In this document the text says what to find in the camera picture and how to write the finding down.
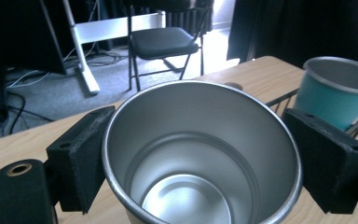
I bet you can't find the teal metal cup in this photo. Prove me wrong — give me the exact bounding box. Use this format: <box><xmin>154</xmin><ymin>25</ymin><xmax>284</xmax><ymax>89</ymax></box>
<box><xmin>293</xmin><ymin>55</ymin><xmax>358</xmax><ymax>132</ymax></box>

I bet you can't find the black panel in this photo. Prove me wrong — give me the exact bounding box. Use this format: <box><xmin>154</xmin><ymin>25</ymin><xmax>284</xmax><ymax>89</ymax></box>
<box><xmin>0</xmin><ymin>0</ymin><xmax>68</xmax><ymax>77</ymax></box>

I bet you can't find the white metal stand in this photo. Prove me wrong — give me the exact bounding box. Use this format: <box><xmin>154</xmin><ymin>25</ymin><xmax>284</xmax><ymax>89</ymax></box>
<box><xmin>62</xmin><ymin>0</ymin><xmax>167</xmax><ymax>96</ymax></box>

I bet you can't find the black floor cable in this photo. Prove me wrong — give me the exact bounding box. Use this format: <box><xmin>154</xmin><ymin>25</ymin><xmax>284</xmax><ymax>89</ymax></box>
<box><xmin>5</xmin><ymin>91</ymin><xmax>56</xmax><ymax>135</ymax></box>

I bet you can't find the bundle of floor cables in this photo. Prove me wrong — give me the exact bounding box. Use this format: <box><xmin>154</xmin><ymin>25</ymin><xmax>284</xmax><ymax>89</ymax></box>
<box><xmin>63</xmin><ymin>48</ymin><xmax>129</xmax><ymax>69</ymax></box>

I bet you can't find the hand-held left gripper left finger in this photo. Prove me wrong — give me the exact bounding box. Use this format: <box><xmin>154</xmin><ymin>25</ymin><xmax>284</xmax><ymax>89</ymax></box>
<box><xmin>46</xmin><ymin>105</ymin><xmax>117</xmax><ymax>215</ymax></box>

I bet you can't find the black folding chair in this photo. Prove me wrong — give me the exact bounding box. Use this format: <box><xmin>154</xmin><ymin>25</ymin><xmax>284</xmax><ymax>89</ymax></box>
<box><xmin>126</xmin><ymin>5</ymin><xmax>214</xmax><ymax>92</ymax></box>

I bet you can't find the white floor cable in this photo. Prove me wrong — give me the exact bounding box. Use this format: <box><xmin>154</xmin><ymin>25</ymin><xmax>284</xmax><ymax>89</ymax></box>
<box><xmin>5</xmin><ymin>69</ymin><xmax>51</xmax><ymax>90</ymax></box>

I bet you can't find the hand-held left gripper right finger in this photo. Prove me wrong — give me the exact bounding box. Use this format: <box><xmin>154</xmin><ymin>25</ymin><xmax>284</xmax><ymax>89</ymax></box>
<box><xmin>282</xmin><ymin>107</ymin><xmax>358</xmax><ymax>215</ymax></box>

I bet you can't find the dark curtain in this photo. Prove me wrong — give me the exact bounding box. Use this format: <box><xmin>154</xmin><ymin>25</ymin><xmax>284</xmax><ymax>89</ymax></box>
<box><xmin>227</xmin><ymin>0</ymin><xmax>358</xmax><ymax>69</ymax></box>

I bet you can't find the silver metal cup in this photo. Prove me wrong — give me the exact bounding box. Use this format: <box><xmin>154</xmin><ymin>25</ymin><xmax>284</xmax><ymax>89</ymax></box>
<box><xmin>102</xmin><ymin>79</ymin><xmax>304</xmax><ymax>224</ymax></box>

